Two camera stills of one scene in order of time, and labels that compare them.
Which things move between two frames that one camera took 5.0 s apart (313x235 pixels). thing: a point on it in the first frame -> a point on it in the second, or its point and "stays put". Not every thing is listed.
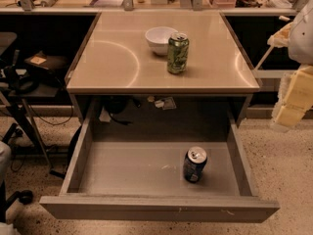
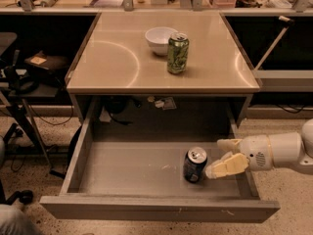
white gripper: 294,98 -> 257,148
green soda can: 178,46 stays put
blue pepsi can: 194,164 stays put
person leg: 5,160 -> 13,221
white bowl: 158,39 stays put
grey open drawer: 143,180 stays put
